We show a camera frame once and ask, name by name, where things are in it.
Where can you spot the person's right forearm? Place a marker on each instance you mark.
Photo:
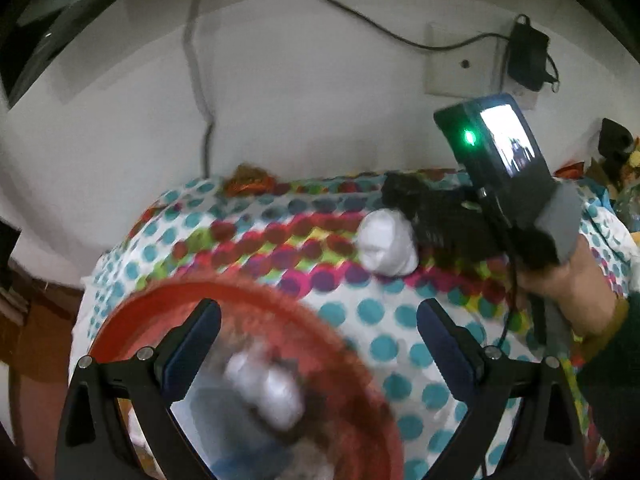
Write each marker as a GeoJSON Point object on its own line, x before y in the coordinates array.
{"type": "Point", "coordinates": [615, 385]}

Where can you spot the white sock ball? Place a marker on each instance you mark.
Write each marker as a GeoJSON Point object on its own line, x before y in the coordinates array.
{"type": "Point", "coordinates": [385, 242]}

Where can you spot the person's right hand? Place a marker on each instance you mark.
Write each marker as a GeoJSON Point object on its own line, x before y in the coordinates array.
{"type": "Point", "coordinates": [570, 285]}

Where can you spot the black glossy panel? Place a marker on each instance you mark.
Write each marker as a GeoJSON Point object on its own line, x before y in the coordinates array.
{"type": "Point", "coordinates": [50, 20]}

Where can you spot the yellow orange toy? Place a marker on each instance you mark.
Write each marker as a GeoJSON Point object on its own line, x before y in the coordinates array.
{"type": "Point", "coordinates": [635, 155]}

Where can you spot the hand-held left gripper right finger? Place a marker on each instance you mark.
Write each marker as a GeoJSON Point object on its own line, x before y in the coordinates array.
{"type": "Point", "coordinates": [445, 355]}

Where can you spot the red green decoration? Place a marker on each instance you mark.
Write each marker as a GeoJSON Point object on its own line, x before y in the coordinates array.
{"type": "Point", "coordinates": [247, 180]}

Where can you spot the white wall socket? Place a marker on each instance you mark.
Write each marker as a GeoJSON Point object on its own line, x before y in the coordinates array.
{"type": "Point", "coordinates": [525, 97]}

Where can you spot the clear plastic bag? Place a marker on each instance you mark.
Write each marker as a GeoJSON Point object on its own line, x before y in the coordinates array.
{"type": "Point", "coordinates": [627, 205]}

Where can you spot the white plastic wad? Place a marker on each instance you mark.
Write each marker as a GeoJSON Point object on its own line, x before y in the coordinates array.
{"type": "Point", "coordinates": [265, 390]}

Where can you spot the round red worn tray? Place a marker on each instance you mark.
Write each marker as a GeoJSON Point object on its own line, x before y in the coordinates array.
{"type": "Point", "coordinates": [340, 350]}

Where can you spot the black stand object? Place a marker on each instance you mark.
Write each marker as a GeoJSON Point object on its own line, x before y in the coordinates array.
{"type": "Point", "coordinates": [615, 135]}

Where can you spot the polka dot tablecloth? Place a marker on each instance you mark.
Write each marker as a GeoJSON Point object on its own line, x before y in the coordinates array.
{"type": "Point", "coordinates": [310, 260]}

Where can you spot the beige wall plate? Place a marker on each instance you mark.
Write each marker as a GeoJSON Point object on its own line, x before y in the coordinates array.
{"type": "Point", "coordinates": [460, 60]}

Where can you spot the red paper item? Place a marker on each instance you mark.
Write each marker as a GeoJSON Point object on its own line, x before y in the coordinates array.
{"type": "Point", "coordinates": [570, 171]}

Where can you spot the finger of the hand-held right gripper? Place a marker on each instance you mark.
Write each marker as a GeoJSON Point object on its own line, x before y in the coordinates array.
{"type": "Point", "coordinates": [445, 207]}
{"type": "Point", "coordinates": [450, 242]}

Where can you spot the black plug charger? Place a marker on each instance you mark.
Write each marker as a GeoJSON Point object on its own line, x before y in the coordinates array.
{"type": "Point", "coordinates": [525, 52]}

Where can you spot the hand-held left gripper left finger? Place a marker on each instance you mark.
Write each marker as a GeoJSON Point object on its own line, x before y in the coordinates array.
{"type": "Point", "coordinates": [192, 355]}

